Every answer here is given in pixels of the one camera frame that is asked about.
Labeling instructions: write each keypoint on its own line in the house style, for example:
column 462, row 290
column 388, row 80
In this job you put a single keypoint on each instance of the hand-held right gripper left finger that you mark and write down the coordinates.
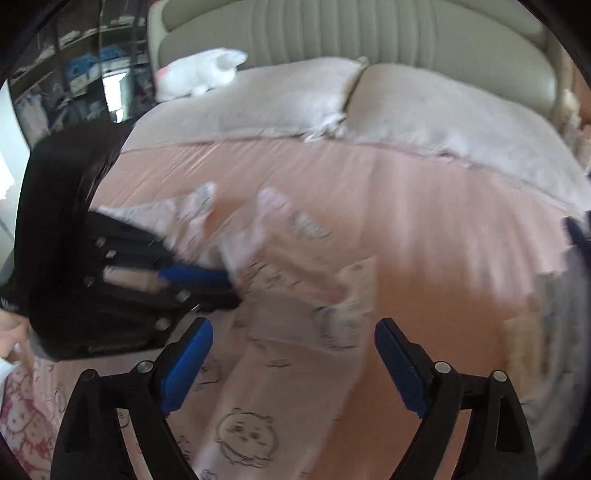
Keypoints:
column 189, row 364

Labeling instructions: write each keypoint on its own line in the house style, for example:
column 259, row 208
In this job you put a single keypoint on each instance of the person's left hand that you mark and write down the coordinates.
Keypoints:
column 14, row 334

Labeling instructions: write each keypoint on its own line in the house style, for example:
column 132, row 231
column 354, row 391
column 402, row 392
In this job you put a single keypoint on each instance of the person's pink printed pajamas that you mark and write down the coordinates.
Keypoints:
column 23, row 424

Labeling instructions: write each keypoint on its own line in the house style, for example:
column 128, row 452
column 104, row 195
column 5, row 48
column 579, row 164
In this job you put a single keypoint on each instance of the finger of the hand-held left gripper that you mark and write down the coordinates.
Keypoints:
column 194, row 276
column 212, row 300

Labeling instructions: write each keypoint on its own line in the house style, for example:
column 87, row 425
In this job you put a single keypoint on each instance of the white plush toy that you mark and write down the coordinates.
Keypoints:
column 198, row 74

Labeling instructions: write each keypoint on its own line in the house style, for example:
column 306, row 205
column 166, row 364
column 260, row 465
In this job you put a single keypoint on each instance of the pink printed pajama pants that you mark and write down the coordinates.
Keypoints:
column 286, row 369

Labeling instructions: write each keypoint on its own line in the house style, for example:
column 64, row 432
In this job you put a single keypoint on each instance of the pile of light clothes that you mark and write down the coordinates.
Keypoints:
column 545, row 323

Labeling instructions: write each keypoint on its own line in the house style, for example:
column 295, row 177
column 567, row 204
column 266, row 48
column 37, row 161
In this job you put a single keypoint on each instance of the navy blue cloth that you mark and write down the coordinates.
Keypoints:
column 579, row 237

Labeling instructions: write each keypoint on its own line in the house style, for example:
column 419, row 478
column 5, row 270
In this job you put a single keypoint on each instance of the pink bed sheet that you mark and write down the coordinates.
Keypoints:
column 415, row 207

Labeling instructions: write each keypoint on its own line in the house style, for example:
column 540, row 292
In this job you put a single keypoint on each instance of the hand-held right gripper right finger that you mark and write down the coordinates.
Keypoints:
column 397, row 364

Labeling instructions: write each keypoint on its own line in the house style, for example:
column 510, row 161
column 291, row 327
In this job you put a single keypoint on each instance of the padded grey headboard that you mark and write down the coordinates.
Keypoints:
column 323, row 32

